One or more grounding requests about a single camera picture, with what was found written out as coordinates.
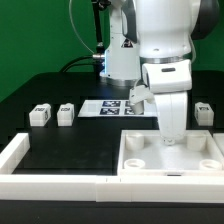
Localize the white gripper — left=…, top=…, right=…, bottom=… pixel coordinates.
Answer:
left=142, top=59, right=192, bottom=146

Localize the white marker sheet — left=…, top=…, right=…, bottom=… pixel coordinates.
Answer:
left=77, top=99, right=158, bottom=118

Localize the black cable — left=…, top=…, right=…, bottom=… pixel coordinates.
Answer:
left=59, top=55, right=101, bottom=74

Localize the white U-shaped fence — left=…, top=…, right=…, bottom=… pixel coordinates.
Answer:
left=0, top=133, right=224, bottom=203

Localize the grey thin cable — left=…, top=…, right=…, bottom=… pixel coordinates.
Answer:
left=68, top=0, right=98, bottom=55

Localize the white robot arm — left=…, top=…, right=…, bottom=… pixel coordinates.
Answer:
left=100, top=0, right=219, bottom=145

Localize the white square table top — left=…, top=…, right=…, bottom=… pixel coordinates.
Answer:
left=117, top=130, right=224, bottom=177

